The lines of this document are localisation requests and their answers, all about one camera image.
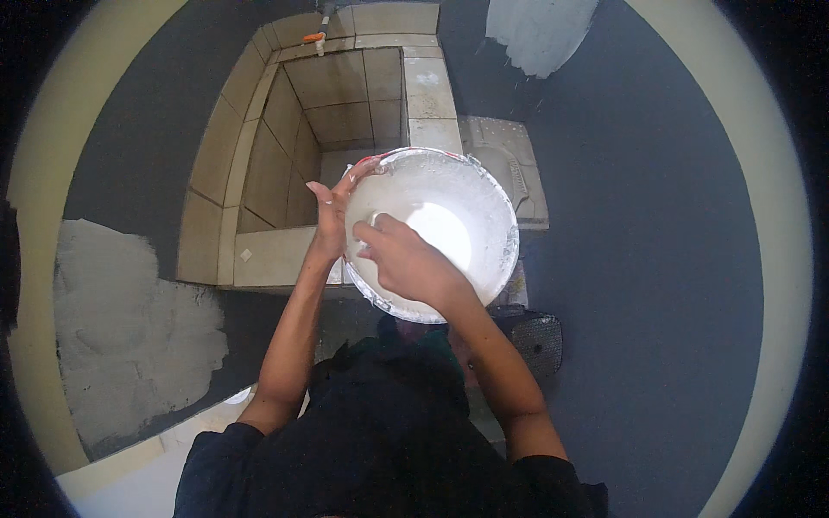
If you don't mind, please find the white tap with orange handle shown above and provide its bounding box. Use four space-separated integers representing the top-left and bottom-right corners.
302 16 335 58

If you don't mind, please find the person's left hand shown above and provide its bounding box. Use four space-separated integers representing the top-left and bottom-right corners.
305 157 390 261

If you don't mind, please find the person's body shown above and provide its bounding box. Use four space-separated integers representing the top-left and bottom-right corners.
173 316 610 518

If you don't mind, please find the black perforated plastic scoop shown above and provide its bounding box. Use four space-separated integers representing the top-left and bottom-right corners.
494 307 564 380

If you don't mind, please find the beige tiled water tub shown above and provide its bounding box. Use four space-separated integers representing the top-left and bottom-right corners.
175 2 465 290

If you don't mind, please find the grey squat toilet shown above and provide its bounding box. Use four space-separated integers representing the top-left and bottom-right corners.
458 115 551 231

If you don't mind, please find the white plastic bucket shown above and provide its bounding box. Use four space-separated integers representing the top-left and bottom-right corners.
341 146 522 325

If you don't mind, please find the person's right hand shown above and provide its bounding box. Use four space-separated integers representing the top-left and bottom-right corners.
353 212 468 313

